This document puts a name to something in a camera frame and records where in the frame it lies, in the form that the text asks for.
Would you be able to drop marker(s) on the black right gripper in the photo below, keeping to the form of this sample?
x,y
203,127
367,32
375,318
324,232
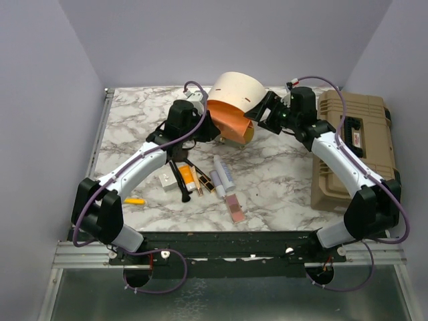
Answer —
x,y
257,112

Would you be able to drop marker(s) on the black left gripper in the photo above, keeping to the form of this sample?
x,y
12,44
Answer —
x,y
210,131

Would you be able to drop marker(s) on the cream round drawer organizer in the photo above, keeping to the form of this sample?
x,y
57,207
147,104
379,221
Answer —
x,y
238,90

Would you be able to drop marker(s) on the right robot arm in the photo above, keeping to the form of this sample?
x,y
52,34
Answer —
x,y
374,205

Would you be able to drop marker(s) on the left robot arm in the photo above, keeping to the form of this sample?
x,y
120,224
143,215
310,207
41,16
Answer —
x,y
98,203

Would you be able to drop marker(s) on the angled black makeup brush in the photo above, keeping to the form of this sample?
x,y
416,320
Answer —
x,y
198,170

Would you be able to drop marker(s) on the orange sunscreen tube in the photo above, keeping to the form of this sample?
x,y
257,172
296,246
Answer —
x,y
187,176

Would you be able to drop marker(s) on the gold cream tube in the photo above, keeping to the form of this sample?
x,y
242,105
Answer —
x,y
196,180

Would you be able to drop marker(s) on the white silver small box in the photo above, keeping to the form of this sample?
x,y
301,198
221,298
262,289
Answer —
x,y
168,181

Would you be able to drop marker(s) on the black gold lipstick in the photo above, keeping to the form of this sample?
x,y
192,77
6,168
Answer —
x,y
207,183

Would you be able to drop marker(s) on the white blue tube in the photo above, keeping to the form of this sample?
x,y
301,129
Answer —
x,y
224,174

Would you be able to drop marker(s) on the lavender white bottle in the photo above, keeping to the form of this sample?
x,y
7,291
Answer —
x,y
219,188

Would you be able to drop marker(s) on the rose gold eyeshadow palette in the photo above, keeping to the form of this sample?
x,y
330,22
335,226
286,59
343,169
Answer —
x,y
234,208

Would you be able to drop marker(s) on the yellow small tube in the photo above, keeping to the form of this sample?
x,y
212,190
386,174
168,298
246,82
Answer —
x,y
133,201

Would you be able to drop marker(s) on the tan plastic tool case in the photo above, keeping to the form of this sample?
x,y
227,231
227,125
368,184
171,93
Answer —
x,y
367,133

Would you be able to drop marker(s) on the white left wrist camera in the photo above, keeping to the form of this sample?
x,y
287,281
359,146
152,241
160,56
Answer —
x,y
197,99

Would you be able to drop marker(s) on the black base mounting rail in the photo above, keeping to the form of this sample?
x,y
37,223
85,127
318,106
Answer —
x,y
222,254

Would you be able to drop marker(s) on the aluminium frame rail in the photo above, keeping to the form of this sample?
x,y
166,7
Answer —
x,y
92,256

